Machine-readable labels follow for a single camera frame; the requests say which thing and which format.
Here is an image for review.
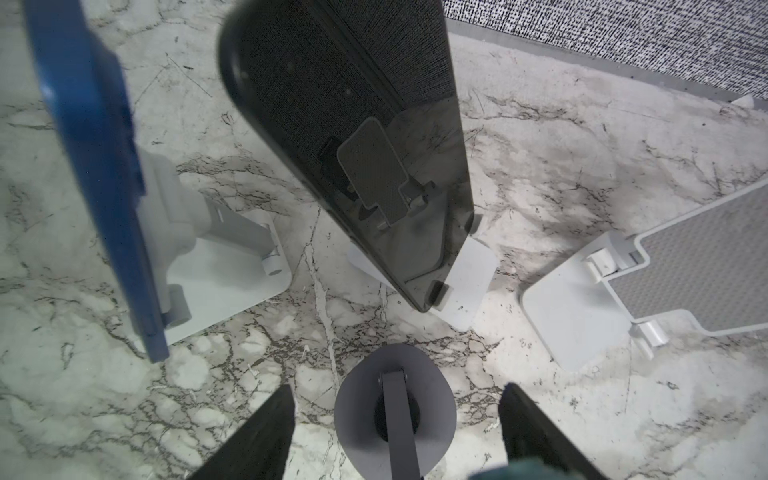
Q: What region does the grey round stand front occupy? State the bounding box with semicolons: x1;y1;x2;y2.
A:
334;344;457;479

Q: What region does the white stand far left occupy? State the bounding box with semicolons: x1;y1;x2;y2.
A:
137;151;292;345

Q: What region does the white stand behind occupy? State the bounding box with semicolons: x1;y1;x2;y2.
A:
347;212;499;332

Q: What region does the white centre phone stand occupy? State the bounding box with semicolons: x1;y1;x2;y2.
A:
521;181;767;370

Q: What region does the blue-cased phone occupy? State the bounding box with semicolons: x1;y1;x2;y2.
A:
22;1;169;362

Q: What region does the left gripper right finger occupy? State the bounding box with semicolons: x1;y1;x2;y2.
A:
498;383;606;479

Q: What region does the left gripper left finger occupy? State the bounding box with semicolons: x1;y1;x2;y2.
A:
189;385;295;480

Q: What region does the green-edged phone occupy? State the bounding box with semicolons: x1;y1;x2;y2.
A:
469;458;584;480

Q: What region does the black textured-back phone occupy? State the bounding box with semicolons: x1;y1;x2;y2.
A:
218;1;474;312

